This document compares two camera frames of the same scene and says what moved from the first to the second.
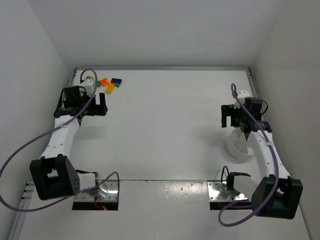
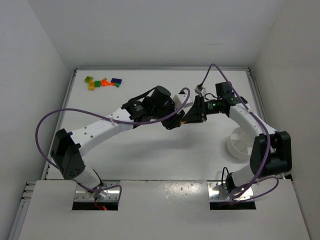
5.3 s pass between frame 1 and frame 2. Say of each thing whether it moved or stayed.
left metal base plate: stayed
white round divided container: stayed
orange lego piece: stayed
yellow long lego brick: moved
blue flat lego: stayed
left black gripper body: moved
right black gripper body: moved
